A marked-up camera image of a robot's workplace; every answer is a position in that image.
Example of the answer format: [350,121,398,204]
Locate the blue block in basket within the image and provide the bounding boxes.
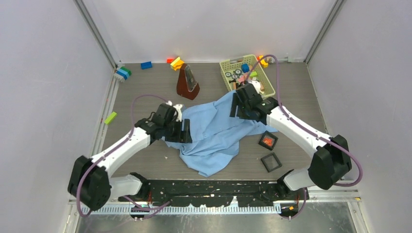
[241,64,250,73]

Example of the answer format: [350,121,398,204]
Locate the blue toy brick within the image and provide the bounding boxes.
[140,61,153,70]

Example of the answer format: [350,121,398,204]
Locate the brown wooden metronome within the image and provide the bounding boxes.
[176,64,200,100]

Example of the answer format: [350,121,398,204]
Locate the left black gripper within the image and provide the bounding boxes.
[163,117,191,143]

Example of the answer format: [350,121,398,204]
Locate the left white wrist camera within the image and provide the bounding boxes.
[166,100,184,122]

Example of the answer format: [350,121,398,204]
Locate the yellow toy block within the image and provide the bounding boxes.
[170,57,185,71]

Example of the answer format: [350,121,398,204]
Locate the yellow arch block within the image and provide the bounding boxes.
[258,55,269,68]

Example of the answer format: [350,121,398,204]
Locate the black square frame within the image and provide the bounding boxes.
[260,152,282,173]
[258,131,278,151]

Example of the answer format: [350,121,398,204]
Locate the green block in basket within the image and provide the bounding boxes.
[249,71,258,78]

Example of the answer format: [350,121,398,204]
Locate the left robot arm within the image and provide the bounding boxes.
[68,101,192,211]

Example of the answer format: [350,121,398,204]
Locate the light blue shirt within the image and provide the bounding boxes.
[166,91,277,177]

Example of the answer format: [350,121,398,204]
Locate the orange brooch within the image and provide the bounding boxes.
[262,136,274,147]

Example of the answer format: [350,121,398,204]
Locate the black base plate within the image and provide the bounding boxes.
[129,180,309,207]

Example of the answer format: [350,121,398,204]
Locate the stacked blue green bricks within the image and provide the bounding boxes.
[113,67,132,82]

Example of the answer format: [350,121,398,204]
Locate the yellow-green plastic basket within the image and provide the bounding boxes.
[219,54,275,98]

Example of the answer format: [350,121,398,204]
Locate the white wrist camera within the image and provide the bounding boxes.
[166,100,184,122]
[248,80,264,95]

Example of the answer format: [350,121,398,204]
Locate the lime green block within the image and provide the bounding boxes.
[104,112,117,125]

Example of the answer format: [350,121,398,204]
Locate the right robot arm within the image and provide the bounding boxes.
[230,82,352,199]

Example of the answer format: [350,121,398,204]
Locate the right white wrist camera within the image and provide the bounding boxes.
[248,80,264,95]

